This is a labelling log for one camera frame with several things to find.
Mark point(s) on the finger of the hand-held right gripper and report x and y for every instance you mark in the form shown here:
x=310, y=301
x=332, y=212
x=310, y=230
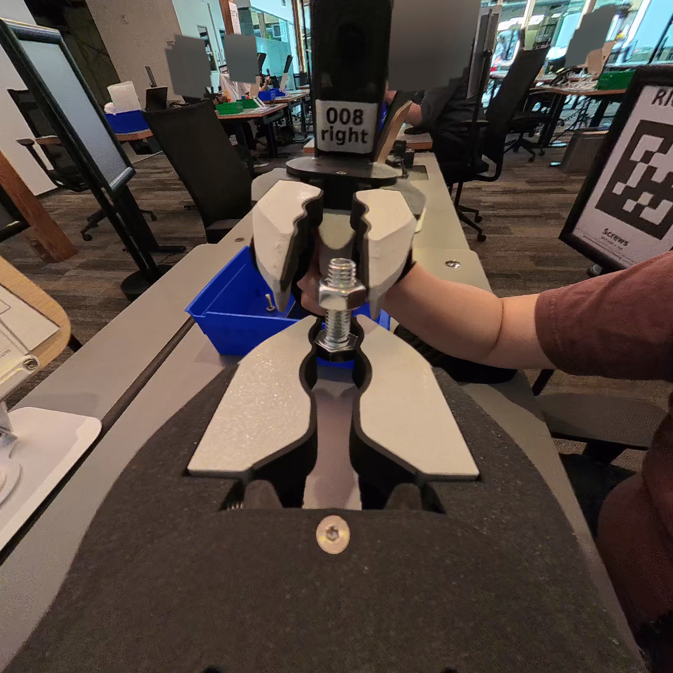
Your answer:
x=273, y=231
x=389, y=231

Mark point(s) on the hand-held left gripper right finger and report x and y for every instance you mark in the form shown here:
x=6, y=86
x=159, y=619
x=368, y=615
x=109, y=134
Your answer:
x=415, y=410

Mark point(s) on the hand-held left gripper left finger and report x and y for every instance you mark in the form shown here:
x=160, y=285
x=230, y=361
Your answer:
x=263, y=410

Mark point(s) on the silver hex nut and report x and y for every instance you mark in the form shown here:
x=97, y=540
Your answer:
x=342, y=298

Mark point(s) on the blue plastic bin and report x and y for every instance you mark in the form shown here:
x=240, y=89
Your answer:
x=126, y=121
x=231, y=326
x=271, y=95

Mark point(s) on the person's right forearm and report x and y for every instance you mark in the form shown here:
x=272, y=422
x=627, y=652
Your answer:
x=462, y=320

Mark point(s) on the person's right hand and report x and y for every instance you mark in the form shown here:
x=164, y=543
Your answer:
x=311, y=284

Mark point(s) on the small black desk device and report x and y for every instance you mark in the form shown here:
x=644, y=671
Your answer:
x=404, y=152

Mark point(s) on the wooden document stand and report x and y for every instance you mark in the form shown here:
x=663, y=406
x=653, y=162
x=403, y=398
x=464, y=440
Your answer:
x=52, y=447
x=391, y=131

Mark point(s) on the black office chair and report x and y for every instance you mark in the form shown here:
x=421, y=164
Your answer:
x=515, y=105
x=194, y=157

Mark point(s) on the green plastic bin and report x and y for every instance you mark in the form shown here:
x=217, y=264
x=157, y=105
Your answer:
x=615, y=80
x=236, y=108

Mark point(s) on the white foam block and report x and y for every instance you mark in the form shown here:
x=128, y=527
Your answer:
x=123, y=97

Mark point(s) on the grey trash bin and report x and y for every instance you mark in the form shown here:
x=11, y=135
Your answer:
x=583, y=152

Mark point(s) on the printed paper sheet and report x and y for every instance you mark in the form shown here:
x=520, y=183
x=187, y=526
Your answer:
x=21, y=326

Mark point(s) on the black framed marker sign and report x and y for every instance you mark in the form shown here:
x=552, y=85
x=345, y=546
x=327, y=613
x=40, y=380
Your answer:
x=646, y=173

